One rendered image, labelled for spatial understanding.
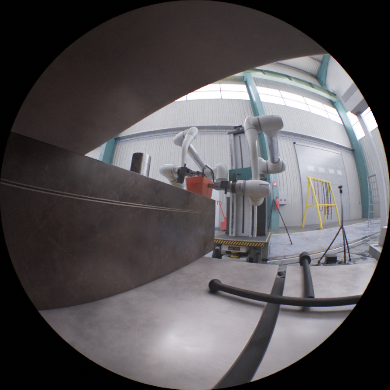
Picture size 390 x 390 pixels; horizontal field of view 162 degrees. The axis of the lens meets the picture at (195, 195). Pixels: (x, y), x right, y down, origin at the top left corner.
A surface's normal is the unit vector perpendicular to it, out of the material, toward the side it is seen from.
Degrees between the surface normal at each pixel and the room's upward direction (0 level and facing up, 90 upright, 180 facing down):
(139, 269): 90
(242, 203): 90
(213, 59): 180
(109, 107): 180
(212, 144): 90
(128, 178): 90
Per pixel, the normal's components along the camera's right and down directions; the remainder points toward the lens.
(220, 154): -0.14, -0.15
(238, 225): -0.55, -0.15
